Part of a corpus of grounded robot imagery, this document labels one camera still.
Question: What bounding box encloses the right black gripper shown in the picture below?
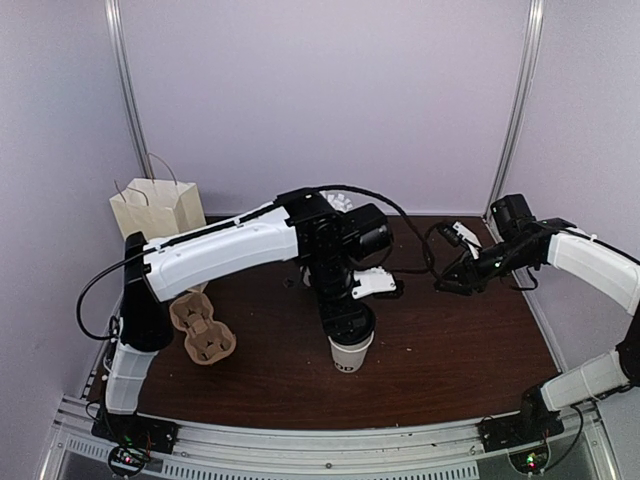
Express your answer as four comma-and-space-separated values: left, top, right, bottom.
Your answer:
435, 238, 537, 296

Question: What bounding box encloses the white paper coffee cup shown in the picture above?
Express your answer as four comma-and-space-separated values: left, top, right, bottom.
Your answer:
328, 332, 375, 374

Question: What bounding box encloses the black plastic cup lid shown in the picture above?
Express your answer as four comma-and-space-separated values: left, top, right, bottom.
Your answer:
328, 305, 376, 346

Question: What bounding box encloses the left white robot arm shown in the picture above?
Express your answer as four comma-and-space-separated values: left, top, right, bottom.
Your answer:
103, 188, 397, 444

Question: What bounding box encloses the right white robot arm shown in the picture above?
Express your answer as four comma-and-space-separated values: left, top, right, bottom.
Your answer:
434, 194, 639, 442

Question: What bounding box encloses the white wrapped straws bundle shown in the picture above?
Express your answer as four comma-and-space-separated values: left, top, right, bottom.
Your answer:
321, 191, 354, 213

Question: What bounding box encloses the cardboard cup carrier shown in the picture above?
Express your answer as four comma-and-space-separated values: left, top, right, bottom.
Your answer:
169, 291, 237, 366

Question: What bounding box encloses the brown paper bag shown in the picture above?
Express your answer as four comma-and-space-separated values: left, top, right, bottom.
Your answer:
109, 153, 206, 240

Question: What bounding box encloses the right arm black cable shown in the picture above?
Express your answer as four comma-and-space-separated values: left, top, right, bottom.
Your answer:
424, 222, 539, 294

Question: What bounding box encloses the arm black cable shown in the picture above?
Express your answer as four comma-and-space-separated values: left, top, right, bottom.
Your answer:
76, 185, 446, 341
424, 222, 539, 294

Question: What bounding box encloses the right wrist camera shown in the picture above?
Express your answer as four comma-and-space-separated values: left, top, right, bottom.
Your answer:
438, 221, 481, 248

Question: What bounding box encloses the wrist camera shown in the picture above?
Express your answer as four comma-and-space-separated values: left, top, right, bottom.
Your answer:
351, 267, 404, 299
438, 221, 481, 248

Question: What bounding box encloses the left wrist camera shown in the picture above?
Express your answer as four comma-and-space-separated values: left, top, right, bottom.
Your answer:
351, 267, 404, 299

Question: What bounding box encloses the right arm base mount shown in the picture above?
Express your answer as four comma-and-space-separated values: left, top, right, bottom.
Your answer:
477, 414, 564, 476

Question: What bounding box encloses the aluminium front rail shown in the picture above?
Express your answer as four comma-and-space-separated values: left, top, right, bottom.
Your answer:
39, 394, 616, 480

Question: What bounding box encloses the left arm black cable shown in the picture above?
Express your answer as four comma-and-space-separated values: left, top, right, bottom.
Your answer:
76, 185, 446, 341

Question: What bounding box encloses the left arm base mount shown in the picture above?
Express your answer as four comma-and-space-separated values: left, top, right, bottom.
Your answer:
91, 410, 178, 477

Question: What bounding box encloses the right aluminium frame post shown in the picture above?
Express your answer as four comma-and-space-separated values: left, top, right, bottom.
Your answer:
483, 0, 545, 220

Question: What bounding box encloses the aluminium frame post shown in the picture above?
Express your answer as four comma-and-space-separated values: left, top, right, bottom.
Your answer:
483, 0, 545, 220
104, 0, 152, 178

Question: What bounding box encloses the left aluminium frame post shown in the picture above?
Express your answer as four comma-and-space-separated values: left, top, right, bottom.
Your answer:
104, 0, 152, 178

